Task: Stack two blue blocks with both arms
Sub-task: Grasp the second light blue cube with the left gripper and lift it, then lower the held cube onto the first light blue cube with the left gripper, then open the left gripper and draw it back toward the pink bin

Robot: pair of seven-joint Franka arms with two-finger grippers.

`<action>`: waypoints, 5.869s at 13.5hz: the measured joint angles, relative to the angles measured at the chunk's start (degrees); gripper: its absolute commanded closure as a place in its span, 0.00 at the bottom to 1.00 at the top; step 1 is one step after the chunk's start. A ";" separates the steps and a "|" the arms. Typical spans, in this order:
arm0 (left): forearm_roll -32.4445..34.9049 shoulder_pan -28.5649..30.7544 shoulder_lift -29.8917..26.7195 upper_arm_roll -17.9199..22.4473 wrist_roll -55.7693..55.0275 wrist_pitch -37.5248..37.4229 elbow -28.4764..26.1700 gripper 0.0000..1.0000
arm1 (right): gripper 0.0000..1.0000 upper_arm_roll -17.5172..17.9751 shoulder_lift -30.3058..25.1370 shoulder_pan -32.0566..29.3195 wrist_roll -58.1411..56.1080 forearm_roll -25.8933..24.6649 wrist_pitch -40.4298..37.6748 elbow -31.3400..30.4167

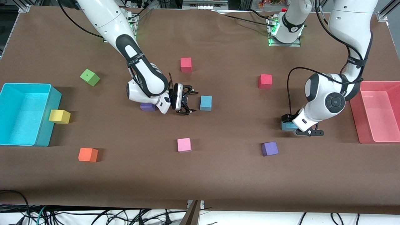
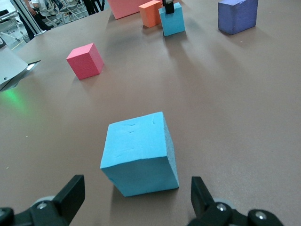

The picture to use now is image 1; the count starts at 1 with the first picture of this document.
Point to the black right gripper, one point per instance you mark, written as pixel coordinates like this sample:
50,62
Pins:
185,100

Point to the light blue foam block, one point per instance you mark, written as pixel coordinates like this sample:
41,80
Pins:
206,103
287,127

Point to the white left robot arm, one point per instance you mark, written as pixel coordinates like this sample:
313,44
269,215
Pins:
350,25

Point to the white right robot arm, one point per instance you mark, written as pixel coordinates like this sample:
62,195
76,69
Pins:
103,18

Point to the purple foam block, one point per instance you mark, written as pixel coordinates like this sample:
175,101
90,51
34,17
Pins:
269,148
147,107

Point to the red foam block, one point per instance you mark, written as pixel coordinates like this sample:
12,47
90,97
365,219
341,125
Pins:
265,80
186,64

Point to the pink foam block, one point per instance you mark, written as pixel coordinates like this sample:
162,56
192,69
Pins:
184,144

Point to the pink plastic bin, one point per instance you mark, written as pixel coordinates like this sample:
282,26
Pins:
381,118

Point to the green foam block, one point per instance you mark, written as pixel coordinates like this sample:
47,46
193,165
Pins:
90,77

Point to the orange foam block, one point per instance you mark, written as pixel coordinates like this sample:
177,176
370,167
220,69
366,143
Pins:
87,154

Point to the yellow foam block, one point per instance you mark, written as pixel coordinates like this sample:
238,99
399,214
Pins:
59,116

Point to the cyan plastic bin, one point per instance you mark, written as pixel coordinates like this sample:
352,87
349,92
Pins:
22,115

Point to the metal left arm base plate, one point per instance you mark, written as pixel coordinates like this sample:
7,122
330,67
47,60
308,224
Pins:
284,44

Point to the metal table edge bracket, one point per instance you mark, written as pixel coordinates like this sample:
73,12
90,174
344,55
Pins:
192,215

